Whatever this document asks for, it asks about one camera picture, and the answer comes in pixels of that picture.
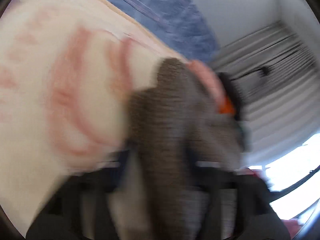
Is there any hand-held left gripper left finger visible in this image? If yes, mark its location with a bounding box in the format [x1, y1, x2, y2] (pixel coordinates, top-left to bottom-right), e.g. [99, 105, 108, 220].
[26, 147, 134, 240]

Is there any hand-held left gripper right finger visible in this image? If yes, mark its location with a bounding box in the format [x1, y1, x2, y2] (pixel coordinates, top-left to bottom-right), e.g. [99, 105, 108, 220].
[185, 145, 292, 240]

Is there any brown fleece jacket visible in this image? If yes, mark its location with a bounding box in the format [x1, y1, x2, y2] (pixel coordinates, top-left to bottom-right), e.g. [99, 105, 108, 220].
[110, 57, 247, 240]

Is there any teal garment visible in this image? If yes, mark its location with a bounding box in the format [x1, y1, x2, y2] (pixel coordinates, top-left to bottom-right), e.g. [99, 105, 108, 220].
[236, 122, 252, 153]

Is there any orange garment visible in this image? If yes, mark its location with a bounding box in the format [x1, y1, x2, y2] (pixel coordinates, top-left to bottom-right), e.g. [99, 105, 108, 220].
[216, 96, 237, 115]

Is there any bright window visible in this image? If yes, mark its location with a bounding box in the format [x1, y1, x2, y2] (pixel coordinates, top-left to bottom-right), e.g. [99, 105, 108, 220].
[247, 127, 320, 217]

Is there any grey pleated curtain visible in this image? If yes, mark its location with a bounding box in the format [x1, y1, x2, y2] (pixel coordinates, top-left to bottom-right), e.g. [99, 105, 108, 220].
[210, 19, 320, 167]

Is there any cream pink blanket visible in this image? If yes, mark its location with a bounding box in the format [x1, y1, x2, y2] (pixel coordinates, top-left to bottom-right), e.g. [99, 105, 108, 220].
[0, 0, 192, 238]

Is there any blue denim fabric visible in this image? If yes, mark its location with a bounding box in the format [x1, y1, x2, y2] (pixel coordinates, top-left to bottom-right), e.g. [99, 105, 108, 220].
[75, 0, 221, 63]

